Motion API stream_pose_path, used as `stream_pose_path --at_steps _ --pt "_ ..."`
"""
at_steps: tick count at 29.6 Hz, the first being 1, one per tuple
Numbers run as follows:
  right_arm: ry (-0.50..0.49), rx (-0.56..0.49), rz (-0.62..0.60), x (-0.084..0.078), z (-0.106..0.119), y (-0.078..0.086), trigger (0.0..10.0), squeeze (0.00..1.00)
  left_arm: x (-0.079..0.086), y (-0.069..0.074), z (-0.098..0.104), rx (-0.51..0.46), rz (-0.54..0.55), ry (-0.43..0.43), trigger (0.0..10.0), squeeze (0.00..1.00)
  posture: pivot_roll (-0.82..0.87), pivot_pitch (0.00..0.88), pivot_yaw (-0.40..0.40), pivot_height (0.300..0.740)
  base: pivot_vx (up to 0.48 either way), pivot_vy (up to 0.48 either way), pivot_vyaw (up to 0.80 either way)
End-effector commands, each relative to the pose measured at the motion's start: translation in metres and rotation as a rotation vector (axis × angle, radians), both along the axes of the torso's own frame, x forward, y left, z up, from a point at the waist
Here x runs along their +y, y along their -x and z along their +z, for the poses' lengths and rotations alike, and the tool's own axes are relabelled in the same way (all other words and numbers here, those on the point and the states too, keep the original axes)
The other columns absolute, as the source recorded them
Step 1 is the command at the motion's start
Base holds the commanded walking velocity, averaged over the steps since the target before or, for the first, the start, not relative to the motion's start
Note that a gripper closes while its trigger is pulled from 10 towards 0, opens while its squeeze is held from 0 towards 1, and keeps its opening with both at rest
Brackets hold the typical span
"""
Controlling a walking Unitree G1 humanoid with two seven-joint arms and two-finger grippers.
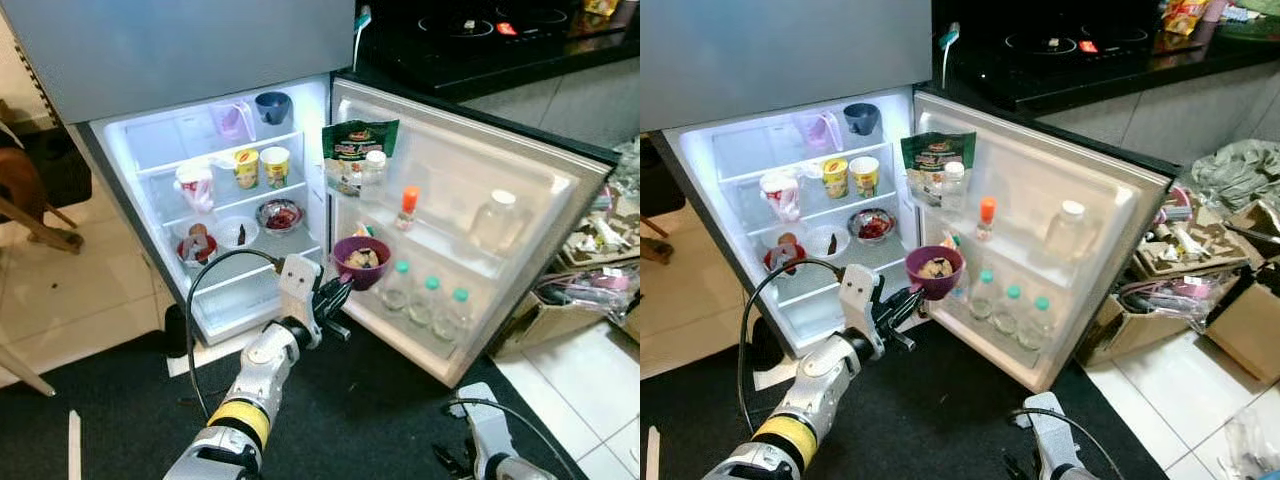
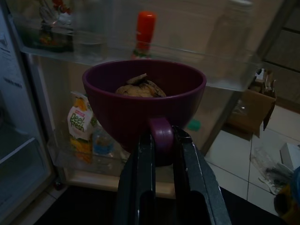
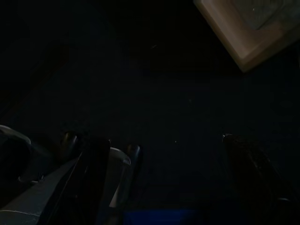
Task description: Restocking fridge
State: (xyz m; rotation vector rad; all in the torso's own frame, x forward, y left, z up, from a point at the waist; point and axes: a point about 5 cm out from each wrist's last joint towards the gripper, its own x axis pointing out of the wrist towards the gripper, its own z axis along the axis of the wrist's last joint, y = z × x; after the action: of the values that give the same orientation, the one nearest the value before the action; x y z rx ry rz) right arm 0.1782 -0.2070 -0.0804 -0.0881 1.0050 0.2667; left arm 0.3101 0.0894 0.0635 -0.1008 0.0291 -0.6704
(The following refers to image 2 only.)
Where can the small clear water bottle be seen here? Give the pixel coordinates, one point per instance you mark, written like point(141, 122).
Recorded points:
point(102, 143)

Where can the peel fresh juice carton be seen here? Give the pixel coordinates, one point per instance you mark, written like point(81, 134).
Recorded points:
point(78, 122)

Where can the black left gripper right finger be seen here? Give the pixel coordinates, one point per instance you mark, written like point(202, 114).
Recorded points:
point(201, 187)

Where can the brown baked food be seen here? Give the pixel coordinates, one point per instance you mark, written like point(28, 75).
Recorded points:
point(136, 90)

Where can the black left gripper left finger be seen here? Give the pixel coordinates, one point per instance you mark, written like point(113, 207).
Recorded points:
point(140, 187)

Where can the blue container with yellow lid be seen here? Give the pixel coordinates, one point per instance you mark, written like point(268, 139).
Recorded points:
point(288, 197)

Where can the white box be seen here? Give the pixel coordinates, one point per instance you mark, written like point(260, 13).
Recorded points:
point(290, 157)

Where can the grey fridge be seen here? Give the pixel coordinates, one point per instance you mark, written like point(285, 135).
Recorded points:
point(18, 93)

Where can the dark glass jar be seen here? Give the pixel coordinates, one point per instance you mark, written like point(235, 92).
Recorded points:
point(47, 28)

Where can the small green object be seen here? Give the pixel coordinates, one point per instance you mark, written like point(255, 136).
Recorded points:
point(194, 125)

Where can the open cardboard box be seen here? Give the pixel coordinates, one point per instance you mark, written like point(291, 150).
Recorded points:
point(250, 110)

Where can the clear plastic bag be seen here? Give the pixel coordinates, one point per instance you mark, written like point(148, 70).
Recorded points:
point(269, 173)

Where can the clear fridge door shelf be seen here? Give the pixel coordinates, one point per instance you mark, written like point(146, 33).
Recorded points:
point(70, 164)
point(222, 70)

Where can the orange capped sauce bottle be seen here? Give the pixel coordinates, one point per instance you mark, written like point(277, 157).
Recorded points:
point(145, 30)

